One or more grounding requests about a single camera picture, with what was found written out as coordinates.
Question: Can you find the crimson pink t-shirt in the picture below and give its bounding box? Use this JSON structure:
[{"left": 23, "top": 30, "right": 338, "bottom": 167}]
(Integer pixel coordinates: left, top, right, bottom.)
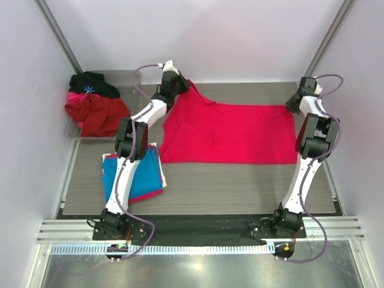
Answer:
[{"left": 160, "top": 83, "right": 297, "bottom": 164}]

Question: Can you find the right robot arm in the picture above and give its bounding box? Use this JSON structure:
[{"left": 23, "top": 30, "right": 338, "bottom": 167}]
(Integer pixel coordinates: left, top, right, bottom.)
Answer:
[{"left": 270, "top": 77, "right": 341, "bottom": 238}]

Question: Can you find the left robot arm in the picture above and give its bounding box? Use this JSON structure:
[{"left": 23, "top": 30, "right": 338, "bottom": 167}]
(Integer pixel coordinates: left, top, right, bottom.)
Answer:
[{"left": 94, "top": 68, "right": 190, "bottom": 239}]

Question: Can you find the grey plastic bin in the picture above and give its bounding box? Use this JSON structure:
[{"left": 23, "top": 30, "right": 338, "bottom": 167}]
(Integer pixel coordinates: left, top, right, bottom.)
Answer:
[{"left": 64, "top": 70, "right": 142, "bottom": 140}]

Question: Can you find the dark red t-shirt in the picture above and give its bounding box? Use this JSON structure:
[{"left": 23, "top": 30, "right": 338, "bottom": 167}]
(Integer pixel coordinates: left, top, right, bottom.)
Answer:
[{"left": 80, "top": 94, "right": 130, "bottom": 137}]

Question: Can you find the black t-shirt with blue print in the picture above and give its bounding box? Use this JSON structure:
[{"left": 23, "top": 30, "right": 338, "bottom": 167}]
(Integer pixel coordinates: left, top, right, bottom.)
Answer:
[{"left": 69, "top": 71, "right": 121, "bottom": 99}]

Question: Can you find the pink t-shirt in bin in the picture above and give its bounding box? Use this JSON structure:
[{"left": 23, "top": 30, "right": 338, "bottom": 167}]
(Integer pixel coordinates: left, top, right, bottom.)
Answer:
[{"left": 65, "top": 92, "right": 92, "bottom": 128}]

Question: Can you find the folded pink t-shirt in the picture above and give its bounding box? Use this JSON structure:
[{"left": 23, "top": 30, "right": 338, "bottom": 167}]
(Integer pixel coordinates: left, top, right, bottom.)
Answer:
[{"left": 101, "top": 145, "right": 166, "bottom": 205}]

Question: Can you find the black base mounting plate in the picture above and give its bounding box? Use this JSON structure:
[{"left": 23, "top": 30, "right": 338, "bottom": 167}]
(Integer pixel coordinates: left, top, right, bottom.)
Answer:
[{"left": 86, "top": 212, "right": 307, "bottom": 242}]

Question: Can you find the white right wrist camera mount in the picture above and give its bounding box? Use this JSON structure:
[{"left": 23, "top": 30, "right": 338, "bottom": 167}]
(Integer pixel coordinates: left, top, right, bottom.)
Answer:
[{"left": 314, "top": 84, "right": 323, "bottom": 95}]

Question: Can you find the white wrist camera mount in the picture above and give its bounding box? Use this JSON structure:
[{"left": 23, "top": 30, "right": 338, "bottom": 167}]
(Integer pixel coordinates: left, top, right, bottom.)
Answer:
[
  {"left": 314, "top": 84, "right": 323, "bottom": 95},
  {"left": 157, "top": 60, "right": 179, "bottom": 75}
]

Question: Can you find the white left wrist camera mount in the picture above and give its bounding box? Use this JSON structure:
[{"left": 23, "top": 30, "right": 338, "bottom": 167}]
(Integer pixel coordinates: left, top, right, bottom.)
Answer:
[{"left": 157, "top": 60, "right": 179, "bottom": 75}]

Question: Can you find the right aluminium frame post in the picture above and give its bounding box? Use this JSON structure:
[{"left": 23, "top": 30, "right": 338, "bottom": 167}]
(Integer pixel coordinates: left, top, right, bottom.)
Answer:
[{"left": 304, "top": 0, "right": 356, "bottom": 76}]

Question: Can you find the aluminium frame post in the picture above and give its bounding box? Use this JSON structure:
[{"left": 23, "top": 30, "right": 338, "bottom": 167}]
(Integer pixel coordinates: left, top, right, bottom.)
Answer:
[
  {"left": 304, "top": 0, "right": 356, "bottom": 76},
  {"left": 34, "top": 0, "right": 83, "bottom": 74}
]

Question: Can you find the aluminium front rail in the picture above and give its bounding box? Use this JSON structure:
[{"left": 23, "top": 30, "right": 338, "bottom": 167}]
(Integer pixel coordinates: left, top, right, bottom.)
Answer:
[{"left": 37, "top": 215, "right": 363, "bottom": 247}]

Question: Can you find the left aluminium frame post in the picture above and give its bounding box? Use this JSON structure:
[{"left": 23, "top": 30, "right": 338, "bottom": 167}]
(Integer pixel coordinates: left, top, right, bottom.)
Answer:
[{"left": 34, "top": 0, "right": 83, "bottom": 74}]

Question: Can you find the slotted white cable duct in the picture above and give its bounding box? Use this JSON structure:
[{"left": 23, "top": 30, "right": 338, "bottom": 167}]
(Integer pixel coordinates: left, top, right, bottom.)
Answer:
[{"left": 50, "top": 242, "right": 275, "bottom": 256}]

